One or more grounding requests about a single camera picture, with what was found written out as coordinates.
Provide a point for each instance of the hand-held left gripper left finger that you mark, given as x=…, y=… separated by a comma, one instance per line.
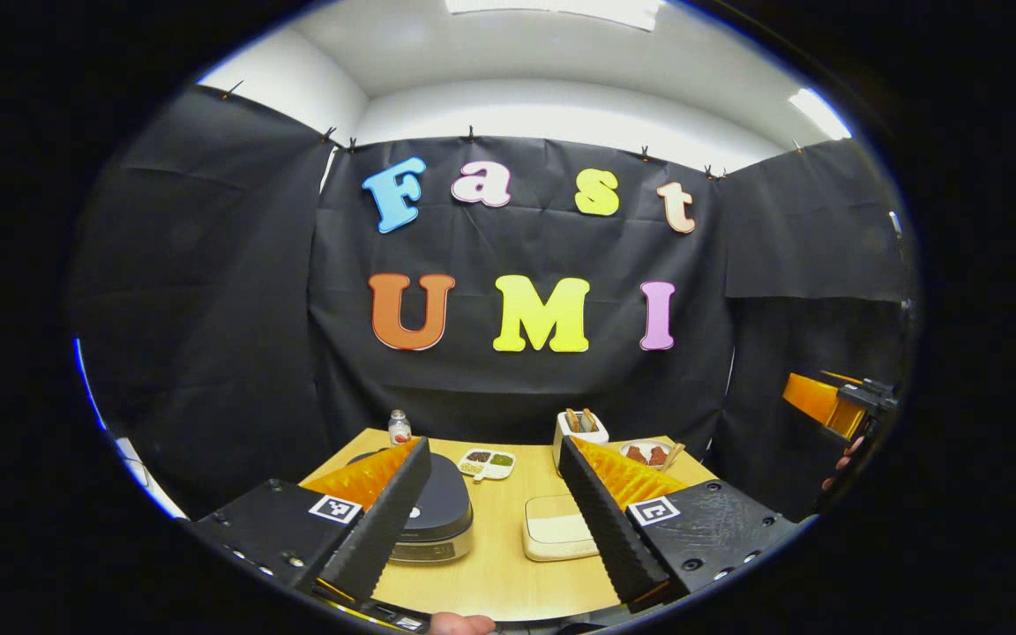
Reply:
x=389, y=511

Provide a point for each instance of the toasted bread slice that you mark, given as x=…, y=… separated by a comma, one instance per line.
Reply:
x=571, y=420
x=589, y=419

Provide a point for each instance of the dark grey rice cooker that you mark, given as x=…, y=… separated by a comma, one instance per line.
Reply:
x=442, y=503

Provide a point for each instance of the white sectioned seasoning dish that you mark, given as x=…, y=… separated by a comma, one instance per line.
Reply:
x=486, y=463

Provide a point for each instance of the small clear bottle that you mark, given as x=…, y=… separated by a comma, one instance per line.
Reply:
x=399, y=430

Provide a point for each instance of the black backdrop cloth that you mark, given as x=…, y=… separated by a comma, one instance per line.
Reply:
x=517, y=388

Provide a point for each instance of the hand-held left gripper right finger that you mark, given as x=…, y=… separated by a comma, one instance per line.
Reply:
x=605, y=520

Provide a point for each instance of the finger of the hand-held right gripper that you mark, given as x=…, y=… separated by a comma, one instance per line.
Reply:
x=817, y=401

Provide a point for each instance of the white toaster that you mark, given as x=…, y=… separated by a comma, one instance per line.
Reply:
x=574, y=441

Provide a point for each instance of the wooden spoon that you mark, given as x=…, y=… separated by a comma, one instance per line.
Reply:
x=675, y=456

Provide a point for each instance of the brown meat piece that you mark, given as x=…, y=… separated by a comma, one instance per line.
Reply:
x=636, y=455
x=656, y=456

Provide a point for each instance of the clear glass dish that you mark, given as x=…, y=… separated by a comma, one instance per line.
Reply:
x=556, y=507

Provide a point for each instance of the white round plate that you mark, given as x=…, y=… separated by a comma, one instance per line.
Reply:
x=646, y=443

